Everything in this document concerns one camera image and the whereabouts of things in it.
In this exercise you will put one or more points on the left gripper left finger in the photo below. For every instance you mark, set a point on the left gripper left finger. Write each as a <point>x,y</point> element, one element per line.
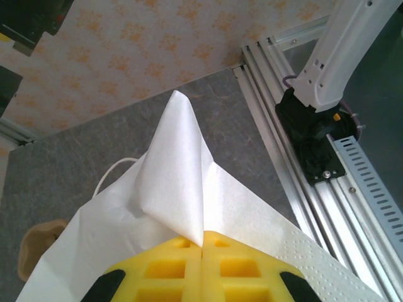
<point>157,277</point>

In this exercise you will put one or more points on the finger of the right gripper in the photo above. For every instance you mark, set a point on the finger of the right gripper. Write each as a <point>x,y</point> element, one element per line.
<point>9,88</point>
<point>3,37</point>

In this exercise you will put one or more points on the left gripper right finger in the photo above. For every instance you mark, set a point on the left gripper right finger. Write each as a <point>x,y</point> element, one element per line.
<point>245,277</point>

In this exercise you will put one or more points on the white paper napkin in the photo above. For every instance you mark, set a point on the white paper napkin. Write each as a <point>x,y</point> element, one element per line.
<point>179,173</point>

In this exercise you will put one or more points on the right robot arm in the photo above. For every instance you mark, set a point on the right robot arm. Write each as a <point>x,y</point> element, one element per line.
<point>337,56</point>

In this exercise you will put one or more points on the stack of brown cup carriers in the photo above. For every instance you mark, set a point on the stack of brown cup carriers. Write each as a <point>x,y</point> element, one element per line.
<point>34,242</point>

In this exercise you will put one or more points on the aluminium frame post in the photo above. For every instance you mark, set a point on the aluminium frame post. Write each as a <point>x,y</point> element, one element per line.
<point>15,133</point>

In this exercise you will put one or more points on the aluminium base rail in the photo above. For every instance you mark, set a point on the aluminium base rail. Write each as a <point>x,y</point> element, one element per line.
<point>315,214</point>

